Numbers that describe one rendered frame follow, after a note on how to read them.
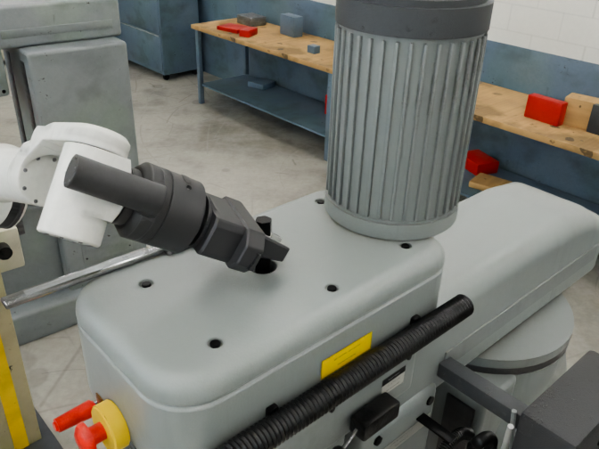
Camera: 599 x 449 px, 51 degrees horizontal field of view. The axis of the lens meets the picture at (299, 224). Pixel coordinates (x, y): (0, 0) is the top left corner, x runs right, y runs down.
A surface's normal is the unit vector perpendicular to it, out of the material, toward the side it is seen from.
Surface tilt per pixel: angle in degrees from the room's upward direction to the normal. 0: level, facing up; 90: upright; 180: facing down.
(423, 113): 90
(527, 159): 90
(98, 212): 66
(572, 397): 0
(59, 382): 0
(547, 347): 0
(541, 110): 90
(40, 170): 77
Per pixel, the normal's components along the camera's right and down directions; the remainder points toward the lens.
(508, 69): -0.74, 0.31
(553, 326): 0.03, -0.87
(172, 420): -0.15, 0.48
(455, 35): 0.38, 0.46
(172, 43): 0.67, 0.38
